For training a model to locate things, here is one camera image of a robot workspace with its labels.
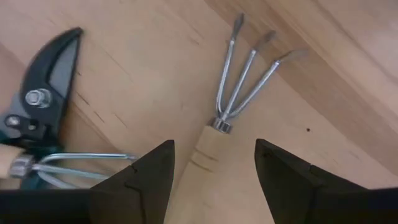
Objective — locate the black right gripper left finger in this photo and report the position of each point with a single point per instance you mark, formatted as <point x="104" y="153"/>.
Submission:
<point x="149" y="193"/>

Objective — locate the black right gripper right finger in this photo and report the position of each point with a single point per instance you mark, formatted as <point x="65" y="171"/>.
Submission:
<point x="283" y="186"/>

